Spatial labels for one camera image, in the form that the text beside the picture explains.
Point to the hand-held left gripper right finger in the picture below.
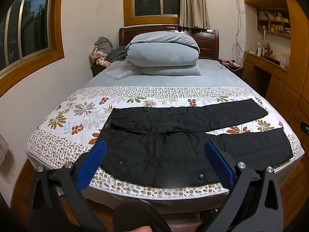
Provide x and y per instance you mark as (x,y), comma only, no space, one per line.
(218,160)

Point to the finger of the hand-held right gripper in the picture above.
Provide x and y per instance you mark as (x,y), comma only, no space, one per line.
(305,127)

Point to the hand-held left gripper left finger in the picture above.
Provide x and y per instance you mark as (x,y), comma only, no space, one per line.
(97,156)

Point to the black pants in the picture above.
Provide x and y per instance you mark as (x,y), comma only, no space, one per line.
(157,154)

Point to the floral patterned quilt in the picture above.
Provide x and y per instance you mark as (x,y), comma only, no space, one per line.
(82,111)

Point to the wooden desk with shelves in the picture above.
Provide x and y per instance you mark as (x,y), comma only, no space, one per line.
(289,77)

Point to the person's dark clothing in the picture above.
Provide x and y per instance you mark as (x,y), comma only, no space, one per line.
(140,215)

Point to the clear plastic bag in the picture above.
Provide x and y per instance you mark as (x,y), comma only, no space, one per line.
(119,73)

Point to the dark wooden nightstand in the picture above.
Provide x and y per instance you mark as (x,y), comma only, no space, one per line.
(96,70)

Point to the white bottle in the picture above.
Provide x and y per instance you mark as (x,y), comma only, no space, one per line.
(259,50)

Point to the cluttered wooden nightstand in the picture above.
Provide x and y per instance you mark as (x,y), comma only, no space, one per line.
(233,69)

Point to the beige cloth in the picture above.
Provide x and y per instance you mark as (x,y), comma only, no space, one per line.
(3,149)

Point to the dark grey cloth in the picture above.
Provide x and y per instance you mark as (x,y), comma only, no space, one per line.
(117,54)

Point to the grey garment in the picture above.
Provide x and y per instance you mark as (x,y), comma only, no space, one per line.
(103,44)

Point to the dark wooden headboard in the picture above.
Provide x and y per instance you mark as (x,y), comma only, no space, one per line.
(207,43)

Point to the folded light blue duvet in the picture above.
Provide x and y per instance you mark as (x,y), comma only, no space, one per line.
(161,50)

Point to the large wooden framed window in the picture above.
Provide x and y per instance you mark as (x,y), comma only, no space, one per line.
(29,29)

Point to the beige curtain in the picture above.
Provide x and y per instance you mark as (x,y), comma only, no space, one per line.
(194,4)

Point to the small wooden framed window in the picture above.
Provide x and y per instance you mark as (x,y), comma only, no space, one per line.
(147,0)

